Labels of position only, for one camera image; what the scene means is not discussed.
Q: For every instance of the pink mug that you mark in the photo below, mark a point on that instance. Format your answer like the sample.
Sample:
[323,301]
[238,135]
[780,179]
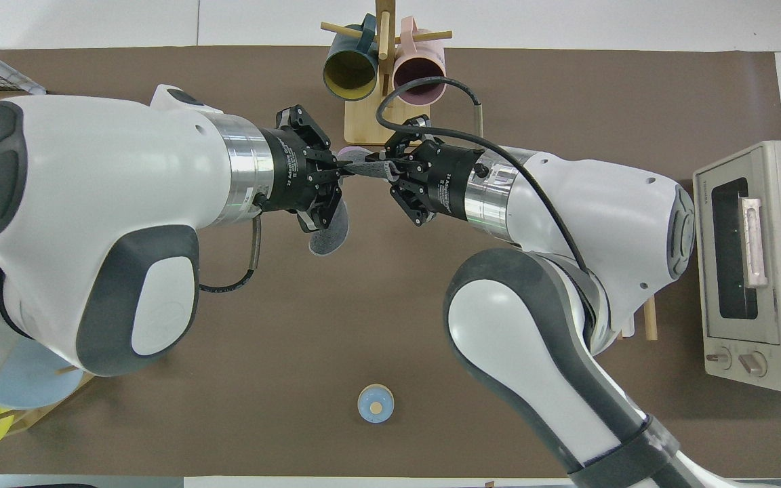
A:
[421,68]

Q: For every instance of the white towel rack wooden bars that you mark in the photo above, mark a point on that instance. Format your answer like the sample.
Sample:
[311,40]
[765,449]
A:
[651,322]

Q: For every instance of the purple and grey towel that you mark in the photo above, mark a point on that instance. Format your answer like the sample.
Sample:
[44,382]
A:
[329,240]

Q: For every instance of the dark teal mug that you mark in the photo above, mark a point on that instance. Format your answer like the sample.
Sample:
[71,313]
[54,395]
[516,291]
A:
[350,71]

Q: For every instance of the light blue plate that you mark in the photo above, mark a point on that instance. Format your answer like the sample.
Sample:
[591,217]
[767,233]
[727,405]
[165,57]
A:
[31,379]

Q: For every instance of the blue service bell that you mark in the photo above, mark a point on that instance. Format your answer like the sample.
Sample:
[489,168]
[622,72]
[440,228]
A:
[375,404]

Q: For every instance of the brown table mat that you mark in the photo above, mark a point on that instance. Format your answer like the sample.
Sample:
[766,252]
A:
[363,318]

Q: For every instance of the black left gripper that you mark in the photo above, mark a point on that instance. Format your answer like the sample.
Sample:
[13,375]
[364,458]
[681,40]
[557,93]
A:
[289,169]

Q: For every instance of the cream toaster oven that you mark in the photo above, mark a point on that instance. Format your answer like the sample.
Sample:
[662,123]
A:
[780,271]

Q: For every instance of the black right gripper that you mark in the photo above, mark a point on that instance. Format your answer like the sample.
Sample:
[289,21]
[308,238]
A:
[451,183]

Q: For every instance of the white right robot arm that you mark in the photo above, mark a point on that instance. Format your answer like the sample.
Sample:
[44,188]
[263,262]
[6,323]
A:
[587,224]

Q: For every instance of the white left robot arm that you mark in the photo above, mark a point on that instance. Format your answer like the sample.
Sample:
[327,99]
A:
[106,190]

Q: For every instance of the wooden plate rack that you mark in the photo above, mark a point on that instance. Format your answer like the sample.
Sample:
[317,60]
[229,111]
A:
[45,410]

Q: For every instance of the wooden mug tree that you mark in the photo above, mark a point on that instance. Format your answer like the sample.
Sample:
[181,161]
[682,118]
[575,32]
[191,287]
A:
[363,125]

